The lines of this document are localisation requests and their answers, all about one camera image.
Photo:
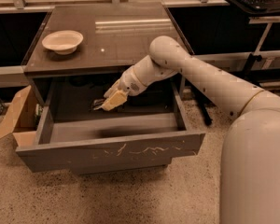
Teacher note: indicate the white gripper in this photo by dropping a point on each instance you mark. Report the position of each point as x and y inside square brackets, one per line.
[129, 82]

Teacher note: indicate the dark rxbar chocolate bar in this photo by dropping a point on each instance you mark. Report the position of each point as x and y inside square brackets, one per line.
[97, 104]

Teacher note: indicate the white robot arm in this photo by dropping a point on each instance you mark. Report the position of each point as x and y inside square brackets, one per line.
[250, 159]

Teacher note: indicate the grey cabinet with glass top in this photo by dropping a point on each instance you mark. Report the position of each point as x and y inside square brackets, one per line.
[115, 36]

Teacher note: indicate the grey open top drawer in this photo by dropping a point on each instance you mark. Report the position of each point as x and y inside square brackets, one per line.
[71, 136]

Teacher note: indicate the white paper bowl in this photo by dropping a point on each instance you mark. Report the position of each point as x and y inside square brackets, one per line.
[63, 42]

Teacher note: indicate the brown cardboard box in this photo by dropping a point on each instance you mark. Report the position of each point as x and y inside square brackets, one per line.
[20, 118]

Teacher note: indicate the black laptop stand table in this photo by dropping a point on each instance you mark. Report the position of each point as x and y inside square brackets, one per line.
[248, 44]

